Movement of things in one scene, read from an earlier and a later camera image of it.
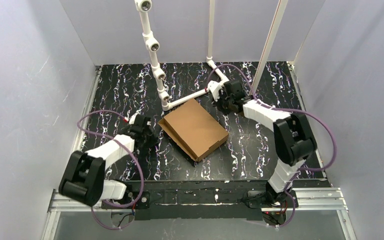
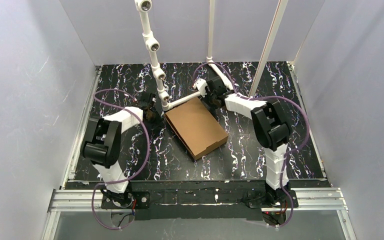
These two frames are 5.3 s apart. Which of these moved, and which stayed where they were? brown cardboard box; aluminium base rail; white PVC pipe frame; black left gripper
Moved: black left gripper; brown cardboard box
Stayed: white PVC pipe frame; aluminium base rail
